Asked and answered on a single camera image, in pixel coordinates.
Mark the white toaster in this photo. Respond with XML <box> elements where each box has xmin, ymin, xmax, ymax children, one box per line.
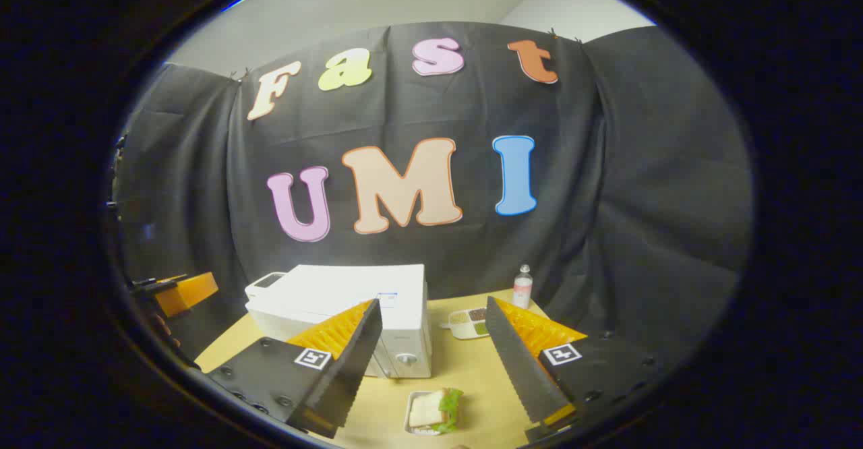
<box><xmin>245</xmin><ymin>272</ymin><xmax>287</xmax><ymax>301</ymax></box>

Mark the white divided dish with grains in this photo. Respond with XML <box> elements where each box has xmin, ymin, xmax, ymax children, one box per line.
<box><xmin>448</xmin><ymin>306</ymin><xmax>492</xmax><ymax>340</ymax></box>

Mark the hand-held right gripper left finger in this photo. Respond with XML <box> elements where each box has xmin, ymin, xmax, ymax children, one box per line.
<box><xmin>206</xmin><ymin>299</ymin><xmax>384</xmax><ymax>438</ymax></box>

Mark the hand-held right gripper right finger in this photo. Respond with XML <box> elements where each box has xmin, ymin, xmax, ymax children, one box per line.
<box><xmin>485</xmin><ymin>296</ymin><xmax>665</xmax><ymax>443</ymax></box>

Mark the white microwave oven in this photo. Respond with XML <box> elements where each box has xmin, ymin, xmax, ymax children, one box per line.
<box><xmin>245</xmin><ymin>264</ymin><xmax>432</xmax><ymax>379</ymax></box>

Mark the clear bottle with pink label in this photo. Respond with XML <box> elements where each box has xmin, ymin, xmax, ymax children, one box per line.
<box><xmin>512</xmin><ymin>264</ymin><xmax>533</xmax><ymax>309</ymax></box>

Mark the white plastic food tray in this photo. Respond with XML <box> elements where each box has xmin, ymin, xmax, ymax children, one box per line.
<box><xmin>403</xmin><ymin>390</ymin><xmax>466</xmax><ymax>436</ymax></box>

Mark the lettuce sandwich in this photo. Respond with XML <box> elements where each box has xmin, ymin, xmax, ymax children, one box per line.
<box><xmin>409</xmin><ymin>388</ymin><xmax>465</xmax><ymax>434</ymax></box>

